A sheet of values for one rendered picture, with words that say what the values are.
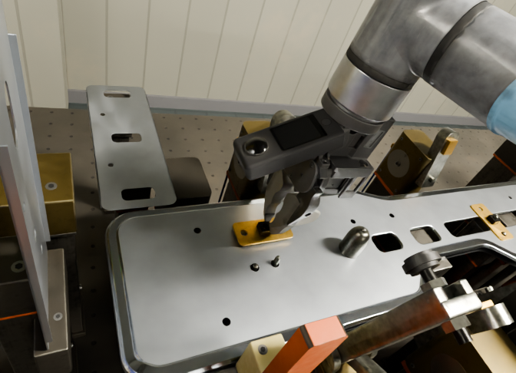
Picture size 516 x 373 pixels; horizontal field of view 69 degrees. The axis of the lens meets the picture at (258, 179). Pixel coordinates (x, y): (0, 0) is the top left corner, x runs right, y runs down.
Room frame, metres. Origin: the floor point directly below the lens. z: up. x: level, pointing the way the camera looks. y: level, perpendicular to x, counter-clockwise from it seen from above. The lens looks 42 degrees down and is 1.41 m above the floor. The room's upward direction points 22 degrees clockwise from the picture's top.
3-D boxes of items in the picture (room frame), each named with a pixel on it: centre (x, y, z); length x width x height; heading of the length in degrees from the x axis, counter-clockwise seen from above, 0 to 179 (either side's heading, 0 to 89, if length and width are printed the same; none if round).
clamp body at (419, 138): (0.70, -0.28, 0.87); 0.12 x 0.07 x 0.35; 36
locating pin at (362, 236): (0.38, -0.16, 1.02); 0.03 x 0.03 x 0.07
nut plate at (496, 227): (0.58, -0.44, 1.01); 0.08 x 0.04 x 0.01; 36
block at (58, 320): (0.16, 0.16, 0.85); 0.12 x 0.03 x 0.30; 36
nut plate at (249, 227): (0.35, -0.03, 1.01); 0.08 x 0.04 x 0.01; 126
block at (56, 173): (0.25, 0.24, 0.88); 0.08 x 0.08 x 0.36; 36
